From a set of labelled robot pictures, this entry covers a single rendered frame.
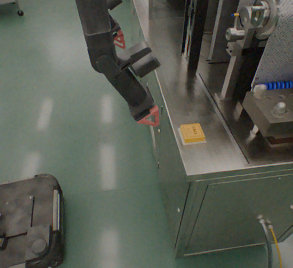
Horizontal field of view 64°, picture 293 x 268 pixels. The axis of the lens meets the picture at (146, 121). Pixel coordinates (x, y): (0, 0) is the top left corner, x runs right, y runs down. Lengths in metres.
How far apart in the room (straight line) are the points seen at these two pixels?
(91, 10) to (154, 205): 1.41
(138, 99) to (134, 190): 1.22
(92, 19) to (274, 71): 0.66
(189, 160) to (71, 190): 1.20
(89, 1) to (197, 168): 0.55
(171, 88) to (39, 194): 1.01
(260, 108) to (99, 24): 0.56
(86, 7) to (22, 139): 1.91
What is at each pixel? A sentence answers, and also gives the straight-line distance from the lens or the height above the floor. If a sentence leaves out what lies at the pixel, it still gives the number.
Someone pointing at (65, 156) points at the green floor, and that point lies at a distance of 2.03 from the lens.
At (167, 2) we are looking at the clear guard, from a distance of 1.79.
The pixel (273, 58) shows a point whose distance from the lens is 0.91.
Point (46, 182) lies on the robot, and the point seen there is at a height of 0.24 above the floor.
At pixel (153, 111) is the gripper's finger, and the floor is 1.11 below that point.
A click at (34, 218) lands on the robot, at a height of 0.24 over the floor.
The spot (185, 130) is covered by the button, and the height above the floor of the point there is 0.92.
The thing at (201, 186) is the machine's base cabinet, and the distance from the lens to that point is 0.83.
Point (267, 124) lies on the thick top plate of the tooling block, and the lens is 0.80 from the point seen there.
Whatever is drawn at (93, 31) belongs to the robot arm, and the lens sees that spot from 0.49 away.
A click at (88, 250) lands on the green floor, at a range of 1.62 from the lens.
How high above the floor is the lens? 1.51
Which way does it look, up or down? 43 degrees down
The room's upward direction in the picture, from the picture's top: straight up
